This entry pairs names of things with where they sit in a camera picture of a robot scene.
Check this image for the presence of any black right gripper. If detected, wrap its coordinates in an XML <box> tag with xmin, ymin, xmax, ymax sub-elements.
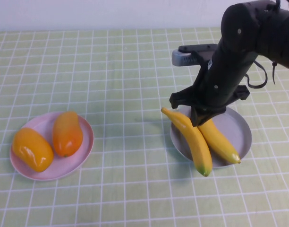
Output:
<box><xmin>169</xmin><ymin>49</ymin><xmax>257</xmax><ymax>126</ymax></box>

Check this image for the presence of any yellow banana green tip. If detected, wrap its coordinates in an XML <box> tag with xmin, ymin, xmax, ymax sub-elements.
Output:
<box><xmin>161</xmin><ymin>107</ymin><xmax>213</xmax><ymax>177</ymax></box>

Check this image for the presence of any yellow banana pale tip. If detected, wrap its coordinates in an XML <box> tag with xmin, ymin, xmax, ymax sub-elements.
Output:
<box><xmin>197</xmin><ymin>119</ymin><xmax>241</xmax><ymax>165</ymax></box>

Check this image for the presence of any orange-tinted mango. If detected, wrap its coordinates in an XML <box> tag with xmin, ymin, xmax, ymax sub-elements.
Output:
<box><xmin>52</xmin><ymin>110</ymin><xmax>84</xmax><ymax>158</ymax></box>

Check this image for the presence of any yellow mango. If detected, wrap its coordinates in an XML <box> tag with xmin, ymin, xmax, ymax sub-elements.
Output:
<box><xmin>12</xmin><ymin>127</ymin><xmax>54</xmax><ymax>173</ymax></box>

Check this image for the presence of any grey round plate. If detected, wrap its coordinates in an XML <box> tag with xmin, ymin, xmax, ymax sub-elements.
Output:
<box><xmin>170</xmin><ymin>106</ymin><xmax>252</xmax><ymax>168</ymax></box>

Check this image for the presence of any pink round plate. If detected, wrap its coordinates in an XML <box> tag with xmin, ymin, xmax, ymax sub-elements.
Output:
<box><xmin>9</xmin><ymin>111</ymin><xmax>95</xmax><ymax>182</ymax></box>

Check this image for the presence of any black zip tie tail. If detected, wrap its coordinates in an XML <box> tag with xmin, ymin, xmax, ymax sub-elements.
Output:
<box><xmin>271</xmin><ymin>61</ymin><xmax>277</xmax><ymax>85</ymax></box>

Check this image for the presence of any green checked tablecloth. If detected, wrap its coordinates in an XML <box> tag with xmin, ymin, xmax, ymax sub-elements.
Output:
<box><xmin>0</xmin><ymin>26</ymin><xmax>289</xmax><ymax>227</ymax></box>

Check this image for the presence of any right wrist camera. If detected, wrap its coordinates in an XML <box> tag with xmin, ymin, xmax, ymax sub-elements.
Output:
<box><xmin>171</xmin><ymin>43</ymin><xmax>218</xmax><ymax>67</ymax></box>

